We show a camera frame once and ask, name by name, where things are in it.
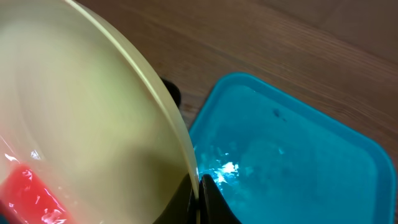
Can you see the dark green sponge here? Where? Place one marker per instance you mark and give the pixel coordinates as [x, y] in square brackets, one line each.
[25, 199]

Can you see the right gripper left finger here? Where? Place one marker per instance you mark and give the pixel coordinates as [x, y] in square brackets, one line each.
[182, 207]

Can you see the teal plastic tray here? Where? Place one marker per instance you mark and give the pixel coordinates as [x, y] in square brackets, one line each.
[277, 160]

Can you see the yellow-green plate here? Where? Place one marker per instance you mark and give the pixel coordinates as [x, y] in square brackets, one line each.
[86, 112]

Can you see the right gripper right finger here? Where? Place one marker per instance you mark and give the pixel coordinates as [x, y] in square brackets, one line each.
[212, 205]

